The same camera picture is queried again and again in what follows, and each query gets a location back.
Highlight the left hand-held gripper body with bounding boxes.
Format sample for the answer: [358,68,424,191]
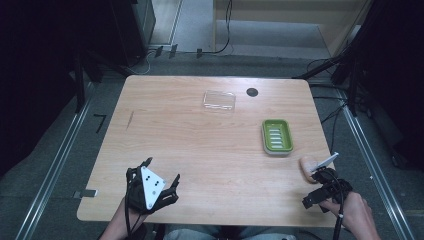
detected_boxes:
[125,165,180,215]

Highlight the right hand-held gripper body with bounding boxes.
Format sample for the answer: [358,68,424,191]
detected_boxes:
[311,151,354,214]

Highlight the beige soap bar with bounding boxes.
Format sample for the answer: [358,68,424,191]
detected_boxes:
[299,155,320,184]

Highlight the person's left hand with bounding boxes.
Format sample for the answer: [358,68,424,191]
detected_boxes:
[123,198,150,222]

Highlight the person's right hand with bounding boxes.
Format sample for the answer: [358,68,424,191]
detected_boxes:
[320,191,381,240]

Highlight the green soap dish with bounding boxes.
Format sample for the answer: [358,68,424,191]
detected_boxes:
[260,118,295,156]

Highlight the person's jeans legs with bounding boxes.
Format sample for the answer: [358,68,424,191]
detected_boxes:
[162,223,298,240]

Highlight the clear plastic lid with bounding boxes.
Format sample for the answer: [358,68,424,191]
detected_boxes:
[202,89,237,112]

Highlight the black stand legs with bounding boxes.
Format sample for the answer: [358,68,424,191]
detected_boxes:
[292,39,364,118]

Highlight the black cabinet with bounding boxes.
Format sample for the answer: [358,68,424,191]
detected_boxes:
[109,0,157,68]

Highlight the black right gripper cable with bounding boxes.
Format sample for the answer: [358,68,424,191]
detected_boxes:
[328,173,346,240]

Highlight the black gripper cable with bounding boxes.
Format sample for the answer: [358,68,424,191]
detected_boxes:
[328,173,346,240]
[123,179,141,240]

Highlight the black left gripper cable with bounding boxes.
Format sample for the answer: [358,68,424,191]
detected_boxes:
[123,179,141,240]

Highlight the metal floor rail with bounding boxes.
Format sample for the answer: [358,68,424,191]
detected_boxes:
[14,83,98,240]
[336,89,416,240]

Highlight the black floor cable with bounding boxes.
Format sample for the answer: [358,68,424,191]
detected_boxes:
[313,94,349,154]

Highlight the white floor cable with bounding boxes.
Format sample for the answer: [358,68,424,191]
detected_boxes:
[128,49,159,76]

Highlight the black hanging cable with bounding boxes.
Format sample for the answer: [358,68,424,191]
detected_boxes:
[201,0,234,56]

